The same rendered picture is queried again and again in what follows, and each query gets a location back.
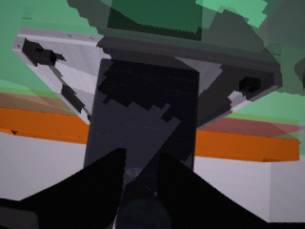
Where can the orange open-top tray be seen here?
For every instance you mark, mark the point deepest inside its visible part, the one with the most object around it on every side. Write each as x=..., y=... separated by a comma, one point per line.
x=52, y=127
x=245, y=147

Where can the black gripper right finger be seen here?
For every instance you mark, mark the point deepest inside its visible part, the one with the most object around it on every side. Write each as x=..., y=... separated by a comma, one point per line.
x=192, y=203

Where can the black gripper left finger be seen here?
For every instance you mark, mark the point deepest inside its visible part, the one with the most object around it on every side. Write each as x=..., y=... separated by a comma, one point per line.
x=87, y=200

